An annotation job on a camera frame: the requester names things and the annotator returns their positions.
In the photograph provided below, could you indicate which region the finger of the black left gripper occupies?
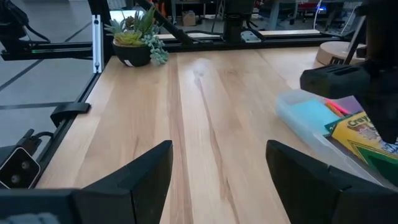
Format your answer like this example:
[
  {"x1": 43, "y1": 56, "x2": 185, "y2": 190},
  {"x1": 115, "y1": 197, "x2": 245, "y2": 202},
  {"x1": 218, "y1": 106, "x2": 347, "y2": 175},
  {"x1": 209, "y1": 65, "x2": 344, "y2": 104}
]
[{"x1": 360, "y1": 96, "x2": 398, "y2": 144}]

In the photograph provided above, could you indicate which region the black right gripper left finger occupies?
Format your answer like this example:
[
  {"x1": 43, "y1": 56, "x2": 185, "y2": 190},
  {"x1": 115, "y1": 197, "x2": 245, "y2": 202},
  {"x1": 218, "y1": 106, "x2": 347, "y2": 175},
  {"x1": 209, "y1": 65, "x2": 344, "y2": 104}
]
[{"x1": 0, "y1": 139, "x2": 174, "y2": 224}]

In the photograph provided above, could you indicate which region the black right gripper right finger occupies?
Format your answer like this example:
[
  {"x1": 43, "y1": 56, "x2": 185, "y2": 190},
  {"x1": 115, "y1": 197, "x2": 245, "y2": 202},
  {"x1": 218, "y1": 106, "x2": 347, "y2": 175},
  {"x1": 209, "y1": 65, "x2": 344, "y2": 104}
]
[{"x1": 266, "y1": 139, "x2": 398, "y2": 224}]

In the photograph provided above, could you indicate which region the yellow green crayon box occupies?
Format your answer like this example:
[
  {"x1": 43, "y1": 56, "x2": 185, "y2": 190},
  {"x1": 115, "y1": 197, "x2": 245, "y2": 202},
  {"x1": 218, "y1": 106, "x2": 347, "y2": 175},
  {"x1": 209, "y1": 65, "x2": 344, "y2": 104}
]
[{"x1": 324, "y1": 111, "x2": 398, "y2": 187}]

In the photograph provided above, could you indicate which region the purple studded plastic lid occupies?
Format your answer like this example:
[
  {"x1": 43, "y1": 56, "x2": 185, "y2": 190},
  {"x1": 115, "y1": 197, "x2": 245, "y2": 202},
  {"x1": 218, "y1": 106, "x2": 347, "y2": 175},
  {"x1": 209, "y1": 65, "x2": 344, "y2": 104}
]
[{"x1": 337, "y1": 95, "x2": 364, "y2": 115}]

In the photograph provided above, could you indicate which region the pink pencil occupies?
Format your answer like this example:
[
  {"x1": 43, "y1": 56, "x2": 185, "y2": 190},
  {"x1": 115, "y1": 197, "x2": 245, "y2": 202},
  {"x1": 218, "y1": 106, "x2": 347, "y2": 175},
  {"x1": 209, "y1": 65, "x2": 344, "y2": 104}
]
[{"x1": 323, "y1": 98, "x2": 351, "y2": 116}]

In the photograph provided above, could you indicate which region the teal sticky note pad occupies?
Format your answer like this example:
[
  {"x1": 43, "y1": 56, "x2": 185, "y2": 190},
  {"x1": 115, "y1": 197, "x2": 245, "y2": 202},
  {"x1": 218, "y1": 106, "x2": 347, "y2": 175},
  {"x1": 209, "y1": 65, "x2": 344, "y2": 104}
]
[{"x1": 290, "y1": 98, "x2": 341, "y2": 134}]

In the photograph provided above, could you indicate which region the clear plastic container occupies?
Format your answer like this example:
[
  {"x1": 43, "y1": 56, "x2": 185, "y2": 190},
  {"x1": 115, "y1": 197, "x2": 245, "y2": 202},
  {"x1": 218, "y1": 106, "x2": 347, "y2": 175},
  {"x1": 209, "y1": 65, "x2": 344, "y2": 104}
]
[{"x1": 275, "y1": 89, "x2": 385, "y2": 187}]

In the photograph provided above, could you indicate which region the black-framed wooden shelf riser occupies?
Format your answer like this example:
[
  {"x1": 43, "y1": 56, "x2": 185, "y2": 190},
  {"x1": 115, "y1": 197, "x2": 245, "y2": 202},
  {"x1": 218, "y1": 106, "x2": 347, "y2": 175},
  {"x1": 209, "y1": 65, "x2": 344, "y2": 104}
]
[{"x1": 343, "y1": 15, "x2": 368, "y2": 65}]

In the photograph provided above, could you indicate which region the white lamp with wooden base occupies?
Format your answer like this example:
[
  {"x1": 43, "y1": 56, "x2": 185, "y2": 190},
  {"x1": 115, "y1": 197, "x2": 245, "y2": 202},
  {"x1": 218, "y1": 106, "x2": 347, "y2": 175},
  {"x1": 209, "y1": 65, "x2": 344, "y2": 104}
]
[{"x1": 315, "y1": 40, "x2": 368, "y2": 67}]

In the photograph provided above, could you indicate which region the black table edge clip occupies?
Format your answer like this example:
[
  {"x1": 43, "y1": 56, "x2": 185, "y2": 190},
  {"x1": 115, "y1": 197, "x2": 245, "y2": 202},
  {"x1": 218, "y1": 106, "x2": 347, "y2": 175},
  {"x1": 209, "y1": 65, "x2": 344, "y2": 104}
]
[{"x1": 50, "y1": 101, "x2": 91, "y2": 128}]

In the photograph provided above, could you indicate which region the potted succulent plant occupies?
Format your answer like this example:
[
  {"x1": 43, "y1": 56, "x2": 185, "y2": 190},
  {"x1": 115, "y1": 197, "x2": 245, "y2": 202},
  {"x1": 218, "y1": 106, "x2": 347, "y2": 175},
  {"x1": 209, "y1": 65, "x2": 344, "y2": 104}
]
[{"x1": 104, "y1": 6, "x2": 170, "y2": 68}]

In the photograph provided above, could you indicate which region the cardboard box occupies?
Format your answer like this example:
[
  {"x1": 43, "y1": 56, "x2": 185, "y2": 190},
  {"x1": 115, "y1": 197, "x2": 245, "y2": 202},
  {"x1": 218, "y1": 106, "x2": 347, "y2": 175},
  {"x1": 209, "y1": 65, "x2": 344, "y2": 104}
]
[{"x1": 182, "y1": 11, "x2": 197, "y2": 27}]

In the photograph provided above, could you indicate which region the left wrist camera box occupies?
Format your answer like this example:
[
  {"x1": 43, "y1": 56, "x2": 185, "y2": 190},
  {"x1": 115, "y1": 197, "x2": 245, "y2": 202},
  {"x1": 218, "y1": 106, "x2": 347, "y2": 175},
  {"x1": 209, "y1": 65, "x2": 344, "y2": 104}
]
[{"x1": 300, "y1": 63, "x2": 371, "y2": 100}]

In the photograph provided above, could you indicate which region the table-level camera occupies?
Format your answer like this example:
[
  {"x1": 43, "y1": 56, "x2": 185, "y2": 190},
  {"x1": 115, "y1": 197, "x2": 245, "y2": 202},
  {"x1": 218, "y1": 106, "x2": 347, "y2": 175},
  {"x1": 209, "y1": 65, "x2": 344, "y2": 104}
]
[{"x1": 0, "y1": 146, "x2": 42, "y2": 190}]

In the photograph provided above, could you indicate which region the silver aluminium post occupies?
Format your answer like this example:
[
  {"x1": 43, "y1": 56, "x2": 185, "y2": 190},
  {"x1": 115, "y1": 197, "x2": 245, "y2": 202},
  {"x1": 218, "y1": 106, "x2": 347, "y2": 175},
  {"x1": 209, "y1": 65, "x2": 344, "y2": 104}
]
[{"x1": 91, "y1": 14, "x2": 104, "y2": 74}]

